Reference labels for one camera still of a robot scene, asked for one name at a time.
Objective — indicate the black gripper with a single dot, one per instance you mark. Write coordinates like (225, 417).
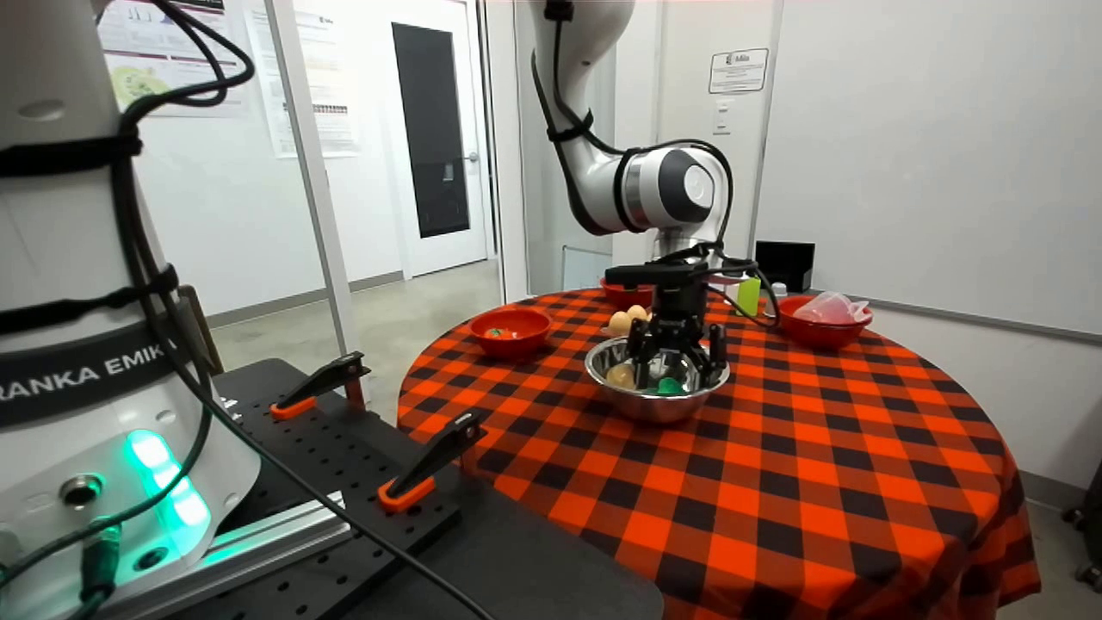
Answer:
(679, 301)

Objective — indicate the green toy broccoli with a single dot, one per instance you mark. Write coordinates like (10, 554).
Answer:
(670, 376)

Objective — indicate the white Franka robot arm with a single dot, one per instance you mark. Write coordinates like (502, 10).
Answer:
(674, 183)

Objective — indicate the silver metal basin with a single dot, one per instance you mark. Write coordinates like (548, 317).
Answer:
(654, 405)

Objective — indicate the cream toy egg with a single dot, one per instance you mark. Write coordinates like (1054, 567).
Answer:
(620, 325)
(640, 312)

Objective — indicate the pale round food item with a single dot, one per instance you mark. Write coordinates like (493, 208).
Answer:
(620, 375)

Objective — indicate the red bowl with dark contents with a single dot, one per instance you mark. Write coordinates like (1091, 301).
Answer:
(623, 298)

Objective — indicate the green plastic bottle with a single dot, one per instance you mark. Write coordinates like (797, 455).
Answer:
(750, 298)

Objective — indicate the red bowl holding plastic bag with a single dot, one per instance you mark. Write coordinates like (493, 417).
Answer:
(821, 332)

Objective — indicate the clear pink plastic bag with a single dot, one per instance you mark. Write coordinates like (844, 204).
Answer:
(829, 307)

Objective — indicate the red bowl holding tomato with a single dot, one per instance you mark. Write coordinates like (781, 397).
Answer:
(518, 346)

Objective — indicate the orange black checkered tablecloth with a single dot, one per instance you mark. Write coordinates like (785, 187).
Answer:
(803, 483)

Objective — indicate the small white door label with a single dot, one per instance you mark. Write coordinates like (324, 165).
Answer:
(723, 119)

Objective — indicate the orange black bar clamp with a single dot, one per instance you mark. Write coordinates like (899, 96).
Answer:
(434, 463)
(330, 382)

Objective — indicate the black perforated robot table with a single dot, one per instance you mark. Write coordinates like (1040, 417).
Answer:
(493, 564)

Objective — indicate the white printed door sign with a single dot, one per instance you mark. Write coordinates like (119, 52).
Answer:
(737, 72)

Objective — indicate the white door with dark window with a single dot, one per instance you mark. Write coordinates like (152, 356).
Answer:
(434, 138)

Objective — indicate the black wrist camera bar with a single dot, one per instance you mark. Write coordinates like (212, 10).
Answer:
(630, 277)

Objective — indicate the black wall holder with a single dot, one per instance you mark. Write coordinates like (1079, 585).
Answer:
(785, 262)

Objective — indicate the white partition post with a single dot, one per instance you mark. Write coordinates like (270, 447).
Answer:
(310, 175)

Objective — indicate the white paper wall notice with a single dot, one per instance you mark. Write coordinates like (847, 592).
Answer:
(332, 82)

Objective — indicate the wall poster with pictures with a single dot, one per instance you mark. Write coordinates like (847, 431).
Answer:
(159, 65)

